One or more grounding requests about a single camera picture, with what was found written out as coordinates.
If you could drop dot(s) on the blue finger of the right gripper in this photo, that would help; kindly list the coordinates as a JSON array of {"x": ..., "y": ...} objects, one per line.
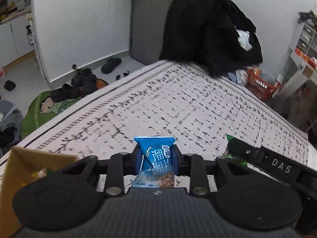
[{"x": 256, "y": 155}]

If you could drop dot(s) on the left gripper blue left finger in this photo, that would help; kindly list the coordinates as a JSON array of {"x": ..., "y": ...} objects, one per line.
[{"x": 120, "y": 165}]

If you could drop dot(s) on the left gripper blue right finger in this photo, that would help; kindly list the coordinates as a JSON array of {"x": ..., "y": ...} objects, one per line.
[{"x": 192, "y": 166}]

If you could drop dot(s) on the dark green snack packet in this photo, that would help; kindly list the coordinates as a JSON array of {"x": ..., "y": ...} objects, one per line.
[{"x": 235, "y": 148}]

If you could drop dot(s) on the blue plum snack packet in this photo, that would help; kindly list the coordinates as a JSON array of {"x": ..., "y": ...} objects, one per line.
[{"x": 157, "y": 166}]

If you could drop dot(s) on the brown cardboard box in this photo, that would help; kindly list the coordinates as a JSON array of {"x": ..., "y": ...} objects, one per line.
[{"x": 22, "y": 163}]

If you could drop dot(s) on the long biscuit stick packet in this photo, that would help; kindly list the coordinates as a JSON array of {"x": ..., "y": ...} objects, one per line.
[{"x": 36, "y": 175}]

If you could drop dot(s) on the patterned white bed blanket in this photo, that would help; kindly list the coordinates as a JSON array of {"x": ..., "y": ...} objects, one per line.
[{"x": 169, "y": 99}]

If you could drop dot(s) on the red plastic basket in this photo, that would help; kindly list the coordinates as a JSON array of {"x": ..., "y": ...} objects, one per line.
[{"x": 259, "y": 87}]

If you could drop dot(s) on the black white sneaker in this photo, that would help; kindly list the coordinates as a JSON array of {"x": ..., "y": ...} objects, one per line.
[{"x": 120, "y": 76}]

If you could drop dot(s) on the pile of black shoes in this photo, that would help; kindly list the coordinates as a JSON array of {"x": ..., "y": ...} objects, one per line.
[{"x": 82, "y": 84}]

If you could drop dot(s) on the green leaf cartoon rug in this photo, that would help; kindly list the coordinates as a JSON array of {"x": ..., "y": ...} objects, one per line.
[{"x": 42, "y": 110}]

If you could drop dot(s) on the white desk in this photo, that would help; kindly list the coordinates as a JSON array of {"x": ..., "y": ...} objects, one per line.
[{"x": 305, "y": 72}]

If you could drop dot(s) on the black slipper by door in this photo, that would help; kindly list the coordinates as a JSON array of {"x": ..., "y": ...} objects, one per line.
[{"x": 111, "y": 65}]

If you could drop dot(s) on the grey fluffy rug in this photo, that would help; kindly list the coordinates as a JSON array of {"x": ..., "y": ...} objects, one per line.
[{"x": 11, "y": 131}]

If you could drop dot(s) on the drawer organizer on desk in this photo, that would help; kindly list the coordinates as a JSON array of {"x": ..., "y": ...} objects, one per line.
[{"x": 306, "y": 40}]

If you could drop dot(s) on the black clothes over chair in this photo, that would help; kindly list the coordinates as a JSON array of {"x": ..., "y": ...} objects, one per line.
[{"x": 214, "y": 34}]

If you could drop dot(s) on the white kitchen cabinet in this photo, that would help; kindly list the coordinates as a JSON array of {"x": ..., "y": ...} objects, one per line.
[{"x": 14, "y": 39}]

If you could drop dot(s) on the grey door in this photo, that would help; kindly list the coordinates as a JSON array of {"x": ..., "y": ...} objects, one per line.
[{"x": 147, "y": 27}]

